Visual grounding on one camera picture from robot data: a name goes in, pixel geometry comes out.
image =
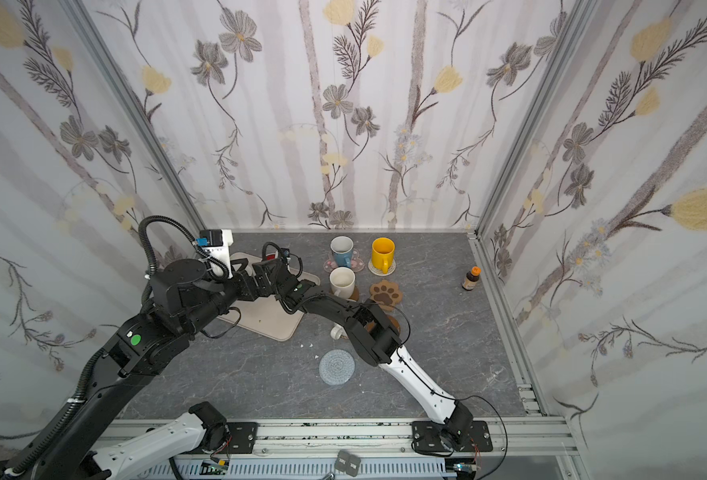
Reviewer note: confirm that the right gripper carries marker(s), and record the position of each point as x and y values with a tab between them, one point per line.
268	274

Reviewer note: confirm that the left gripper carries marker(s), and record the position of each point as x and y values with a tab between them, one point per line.
246	285

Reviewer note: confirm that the beige plastic tray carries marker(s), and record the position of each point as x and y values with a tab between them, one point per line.
265	316

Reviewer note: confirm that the blue mug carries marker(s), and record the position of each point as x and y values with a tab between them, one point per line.
342	248

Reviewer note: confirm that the pink cherry blossom coaster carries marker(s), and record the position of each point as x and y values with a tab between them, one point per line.
331	264

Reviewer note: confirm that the grey blue round coaster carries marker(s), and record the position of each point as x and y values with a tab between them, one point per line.
337	367

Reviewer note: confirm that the yellow mug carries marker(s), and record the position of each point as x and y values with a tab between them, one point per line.
382	254

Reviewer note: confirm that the brown paw print coaster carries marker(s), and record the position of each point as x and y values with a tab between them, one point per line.
387	294

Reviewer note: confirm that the dark brown glossy round coaster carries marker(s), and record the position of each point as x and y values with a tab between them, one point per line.
395	324

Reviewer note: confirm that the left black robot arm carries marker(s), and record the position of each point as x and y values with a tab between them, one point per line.
140	350

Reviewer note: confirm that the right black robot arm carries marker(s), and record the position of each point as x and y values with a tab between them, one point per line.
452	427

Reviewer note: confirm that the small brown bottle orange cap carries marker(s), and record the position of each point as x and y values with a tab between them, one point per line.
471	278

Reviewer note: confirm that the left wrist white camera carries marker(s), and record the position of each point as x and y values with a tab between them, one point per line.
216	244

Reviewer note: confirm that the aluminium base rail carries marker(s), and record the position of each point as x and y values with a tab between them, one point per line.
493	448

